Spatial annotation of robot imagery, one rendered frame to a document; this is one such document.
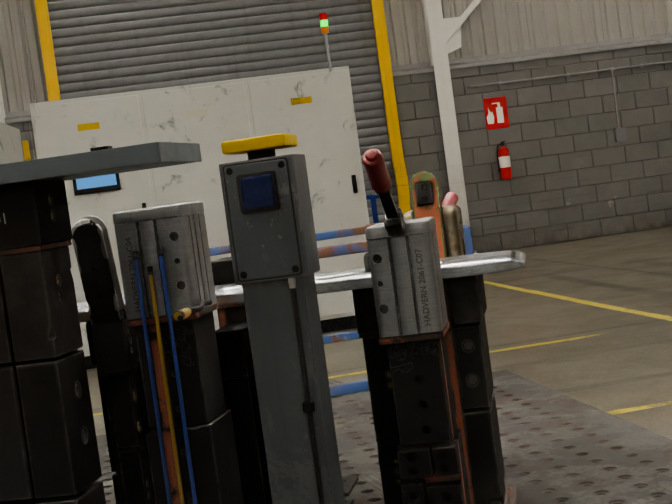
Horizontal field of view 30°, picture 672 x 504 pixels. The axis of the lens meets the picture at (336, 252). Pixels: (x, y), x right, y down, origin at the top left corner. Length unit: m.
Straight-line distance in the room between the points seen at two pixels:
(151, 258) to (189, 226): 0.05
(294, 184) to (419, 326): 0.24
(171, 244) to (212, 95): 8.20
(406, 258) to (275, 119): 8.28
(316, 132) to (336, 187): 0.44
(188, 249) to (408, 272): 0.23
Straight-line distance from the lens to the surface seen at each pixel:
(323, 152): 9.58
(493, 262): 1.39
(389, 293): 1.29
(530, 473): 1.68
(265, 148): 1.14
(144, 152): 1.13
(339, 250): 3.43
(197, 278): 1.35
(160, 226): 1.33
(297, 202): 1.14
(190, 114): 9.49
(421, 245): 1.28
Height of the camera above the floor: 1.11
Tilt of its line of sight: 3 degrees down
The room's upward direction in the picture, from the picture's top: 8 degrees counter-clockwise
